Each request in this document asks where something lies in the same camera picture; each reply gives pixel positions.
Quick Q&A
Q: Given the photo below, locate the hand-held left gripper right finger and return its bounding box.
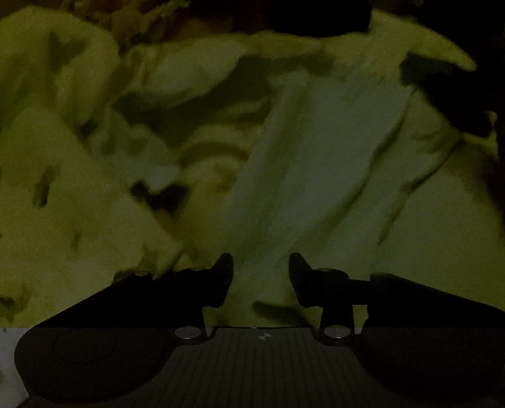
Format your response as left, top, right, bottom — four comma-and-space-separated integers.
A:
288, 252, 505, 346

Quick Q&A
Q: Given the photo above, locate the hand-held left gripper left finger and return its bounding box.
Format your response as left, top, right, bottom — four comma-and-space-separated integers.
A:
31, 253, 235, 346

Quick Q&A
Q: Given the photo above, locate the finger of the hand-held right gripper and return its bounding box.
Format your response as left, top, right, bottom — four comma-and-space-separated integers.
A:
399, 51, 459, 86

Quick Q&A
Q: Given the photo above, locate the white small garment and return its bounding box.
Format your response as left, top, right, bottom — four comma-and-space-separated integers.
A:
121, 42, 466, 311

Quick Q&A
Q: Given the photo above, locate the dark cloth pile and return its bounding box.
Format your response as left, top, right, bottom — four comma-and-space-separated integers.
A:
185, 0, 373, 38

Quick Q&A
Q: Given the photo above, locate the yellow printed blanket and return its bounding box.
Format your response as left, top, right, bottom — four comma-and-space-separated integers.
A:
0, 4, 505, 330

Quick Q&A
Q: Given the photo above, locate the patterned brown cloth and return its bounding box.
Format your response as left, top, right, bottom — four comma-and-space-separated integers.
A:
63, 0, 191, 47

